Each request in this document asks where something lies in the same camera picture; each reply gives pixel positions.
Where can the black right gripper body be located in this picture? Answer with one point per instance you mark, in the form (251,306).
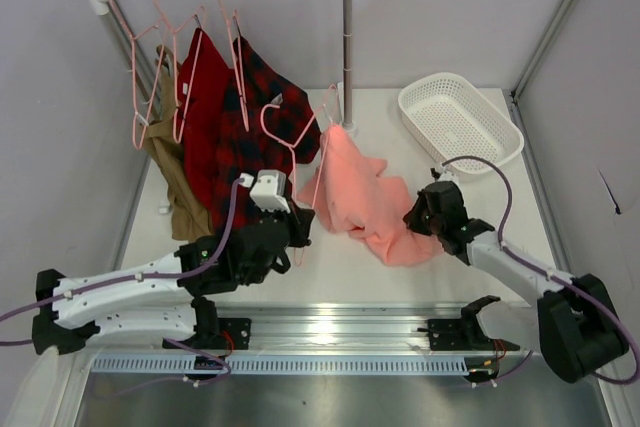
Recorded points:
(422,217)

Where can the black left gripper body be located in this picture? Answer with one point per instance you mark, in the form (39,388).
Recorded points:
(298,220)

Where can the pink skirt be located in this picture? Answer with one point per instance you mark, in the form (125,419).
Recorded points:
(351,194)

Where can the pink wire hanger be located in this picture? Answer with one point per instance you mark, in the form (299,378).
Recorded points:
(143,102)
(332,91)
(235,45)
(175,57)

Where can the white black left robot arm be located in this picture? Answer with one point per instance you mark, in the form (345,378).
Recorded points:
(166,300)

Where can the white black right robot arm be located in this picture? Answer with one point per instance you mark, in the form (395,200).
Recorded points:
(570,321)

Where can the red black plaid skirt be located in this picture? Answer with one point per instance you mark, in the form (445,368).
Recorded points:
(239,151)

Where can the plain red skirt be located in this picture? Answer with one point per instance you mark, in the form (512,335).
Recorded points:
(202,82)

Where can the white perforated plastic basket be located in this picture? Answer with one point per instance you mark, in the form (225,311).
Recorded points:
(451,119)

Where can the tan brown garment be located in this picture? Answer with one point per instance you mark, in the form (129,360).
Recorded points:
(189,218)

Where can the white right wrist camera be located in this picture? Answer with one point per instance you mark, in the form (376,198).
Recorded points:
(441,173)

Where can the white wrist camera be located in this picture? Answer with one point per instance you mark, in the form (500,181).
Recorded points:
(267,190)
(441,173)

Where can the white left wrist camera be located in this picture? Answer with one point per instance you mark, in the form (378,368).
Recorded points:
(267,190)

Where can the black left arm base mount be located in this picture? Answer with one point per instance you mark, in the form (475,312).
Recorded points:
(211,332)

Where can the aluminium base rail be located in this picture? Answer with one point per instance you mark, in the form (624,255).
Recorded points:
(324,328)

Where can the white slotted cable duct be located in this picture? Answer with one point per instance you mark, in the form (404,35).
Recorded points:
(262,364)

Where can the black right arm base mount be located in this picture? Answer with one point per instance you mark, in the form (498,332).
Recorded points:
(462,333)

